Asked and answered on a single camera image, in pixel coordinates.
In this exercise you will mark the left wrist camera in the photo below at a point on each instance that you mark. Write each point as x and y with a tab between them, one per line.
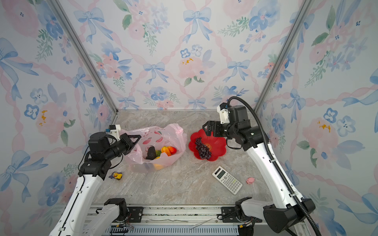
114	130

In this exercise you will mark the white scientific calculator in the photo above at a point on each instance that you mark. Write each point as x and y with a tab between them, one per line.
227	180

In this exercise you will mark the dark purple grape bunch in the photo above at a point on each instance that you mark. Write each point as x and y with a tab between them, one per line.
203	150

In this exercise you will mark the left corner aluminium post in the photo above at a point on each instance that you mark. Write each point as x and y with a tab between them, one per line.
82	52

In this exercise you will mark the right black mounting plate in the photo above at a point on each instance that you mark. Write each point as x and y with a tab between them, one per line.
234	214

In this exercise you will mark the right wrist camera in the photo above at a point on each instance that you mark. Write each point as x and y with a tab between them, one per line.
223	113

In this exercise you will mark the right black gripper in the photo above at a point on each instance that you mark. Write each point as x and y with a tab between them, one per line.
217	125

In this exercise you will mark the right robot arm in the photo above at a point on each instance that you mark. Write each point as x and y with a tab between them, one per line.
288	206

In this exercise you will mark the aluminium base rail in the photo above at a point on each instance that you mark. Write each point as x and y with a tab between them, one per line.
181	220

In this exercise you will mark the orange red chili pepper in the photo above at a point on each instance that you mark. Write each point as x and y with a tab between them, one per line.
166	150

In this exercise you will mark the red flower-shaped plate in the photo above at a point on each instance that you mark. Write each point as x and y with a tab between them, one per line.
216	145

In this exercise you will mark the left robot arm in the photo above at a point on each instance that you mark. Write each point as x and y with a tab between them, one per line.
103	148

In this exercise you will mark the dark avocado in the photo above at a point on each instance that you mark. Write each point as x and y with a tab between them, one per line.
151	153

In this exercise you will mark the right corner aluminium post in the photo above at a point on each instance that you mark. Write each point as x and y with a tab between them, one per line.
292	34

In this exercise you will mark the pink plastic bag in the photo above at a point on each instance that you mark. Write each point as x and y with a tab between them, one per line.
171	135

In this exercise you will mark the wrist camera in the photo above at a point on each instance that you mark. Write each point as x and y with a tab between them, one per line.
114	130
223	113

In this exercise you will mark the small yellow blue toy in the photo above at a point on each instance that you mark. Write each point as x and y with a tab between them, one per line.
116	175

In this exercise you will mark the small pink toy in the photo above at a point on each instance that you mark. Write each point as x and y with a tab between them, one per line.
250	180

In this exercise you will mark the black mounting plate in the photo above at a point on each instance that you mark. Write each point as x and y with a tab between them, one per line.
134	214
234	214

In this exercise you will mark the corner aluminium post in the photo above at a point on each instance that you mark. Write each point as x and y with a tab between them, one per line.
292	34
82	52

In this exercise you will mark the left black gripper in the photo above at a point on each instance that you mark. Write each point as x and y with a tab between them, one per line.
127	138

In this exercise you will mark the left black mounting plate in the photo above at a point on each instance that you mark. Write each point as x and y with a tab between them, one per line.
134	214

